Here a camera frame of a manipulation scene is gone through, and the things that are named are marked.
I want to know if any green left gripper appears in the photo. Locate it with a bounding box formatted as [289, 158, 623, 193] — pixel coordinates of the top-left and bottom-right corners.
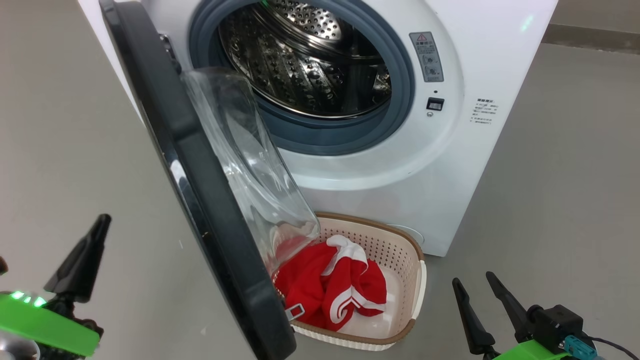
[0, 214, 112, 357]

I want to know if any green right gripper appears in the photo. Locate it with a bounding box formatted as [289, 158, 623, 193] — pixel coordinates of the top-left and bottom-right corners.
[452, 271, 571, 360]

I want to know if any red and white garment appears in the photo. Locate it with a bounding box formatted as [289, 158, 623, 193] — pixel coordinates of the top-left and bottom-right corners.
[272, 234, 401, 340]

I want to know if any dark grey washing machine door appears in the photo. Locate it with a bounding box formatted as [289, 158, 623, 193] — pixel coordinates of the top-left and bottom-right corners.
[98, 0, 322, 360]

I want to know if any beige plastic laundry basket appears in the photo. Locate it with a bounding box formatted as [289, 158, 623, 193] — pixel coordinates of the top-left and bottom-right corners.
[270, 212, 428, 352]

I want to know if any white washing machine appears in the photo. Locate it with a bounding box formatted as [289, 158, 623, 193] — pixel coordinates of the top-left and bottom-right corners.
[77, 0, 559, 258]

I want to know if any small printed text decal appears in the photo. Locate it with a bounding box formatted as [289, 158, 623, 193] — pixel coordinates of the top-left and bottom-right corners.
[470, 97, 501, 126]

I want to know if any grey warning label sticker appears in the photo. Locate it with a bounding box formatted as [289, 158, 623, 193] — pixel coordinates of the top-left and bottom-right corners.
[409, 31, 445, 84]

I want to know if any grey concrete curb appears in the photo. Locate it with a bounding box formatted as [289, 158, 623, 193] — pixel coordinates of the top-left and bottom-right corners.
[542, 23, 640, 56]

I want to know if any steel perforated washer drum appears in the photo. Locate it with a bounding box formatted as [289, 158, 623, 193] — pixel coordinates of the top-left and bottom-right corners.
[218, 0, 393, 120]

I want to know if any thin black cable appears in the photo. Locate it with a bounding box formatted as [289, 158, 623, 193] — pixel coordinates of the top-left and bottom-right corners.
[582, 336, 639, 360]

